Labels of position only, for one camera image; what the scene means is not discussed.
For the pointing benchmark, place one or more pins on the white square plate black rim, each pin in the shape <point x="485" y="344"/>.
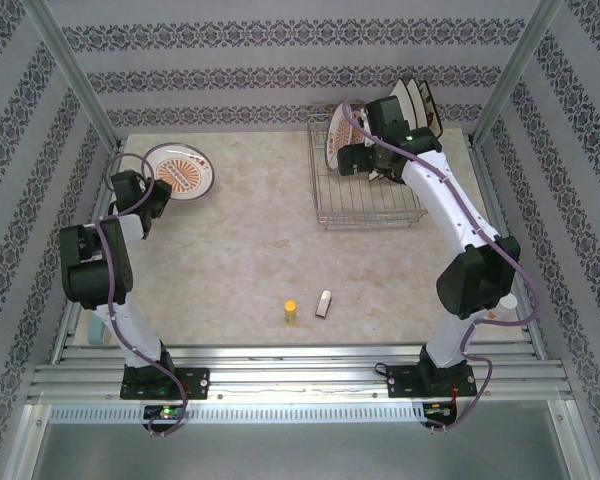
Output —
<point x="404" y="102"/>

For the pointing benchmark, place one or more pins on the orange sunburst round plate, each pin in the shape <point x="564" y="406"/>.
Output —
<point x="342" y="131"/>
<point x="182" y="172"/>

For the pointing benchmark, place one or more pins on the square floral plate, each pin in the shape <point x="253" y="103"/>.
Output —
<point x="432" y="112"/>

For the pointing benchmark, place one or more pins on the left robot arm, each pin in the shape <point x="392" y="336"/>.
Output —
<point x="95" y="270"/>

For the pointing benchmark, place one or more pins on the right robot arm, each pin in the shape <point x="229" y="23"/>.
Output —
<point x="475" y="285"/>

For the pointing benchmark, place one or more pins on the small white brown box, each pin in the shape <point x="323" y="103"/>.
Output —
<point x="323" y="304"/>

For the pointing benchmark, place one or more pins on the pale blue round object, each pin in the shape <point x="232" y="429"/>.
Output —
<point x="96" y="334"/>

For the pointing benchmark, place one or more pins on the small yellow bottle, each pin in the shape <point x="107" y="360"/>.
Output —
<point x="290" y="314"/>

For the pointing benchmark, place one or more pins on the white plastic cup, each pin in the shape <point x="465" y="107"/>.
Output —
<point x="507" y="303"/>

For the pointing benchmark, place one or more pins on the left controller circuit board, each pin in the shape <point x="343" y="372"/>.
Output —
<point x="166" y="413"/>

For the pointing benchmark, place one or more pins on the controller circuit board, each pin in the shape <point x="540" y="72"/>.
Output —
<point x="437" y="410"/>
<point x="166" y="413"/>

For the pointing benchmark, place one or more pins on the right controller circuit board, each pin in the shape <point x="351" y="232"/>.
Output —
<point x="437" y="410"/>

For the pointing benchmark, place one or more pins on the grey metal sheet panel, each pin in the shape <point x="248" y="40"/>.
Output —
<point x="300" y="455"/>

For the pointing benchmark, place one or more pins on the aluminium side rail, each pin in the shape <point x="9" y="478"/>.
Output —
<point x="494" y="200"/>
<point x="102" y="197"/>

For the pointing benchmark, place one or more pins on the aluminium frame post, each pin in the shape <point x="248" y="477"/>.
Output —
<point x="77" y="75"/>
<point x="512" y="75"/>

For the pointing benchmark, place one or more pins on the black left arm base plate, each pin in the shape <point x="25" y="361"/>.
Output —
<point x="195" y="382"/>

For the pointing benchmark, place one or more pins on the aluminium cross rail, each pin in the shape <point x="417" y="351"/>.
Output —
<point x="300" y="372"/>

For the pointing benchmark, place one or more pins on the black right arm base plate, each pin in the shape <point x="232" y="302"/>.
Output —
<point x="402" y="382"/>

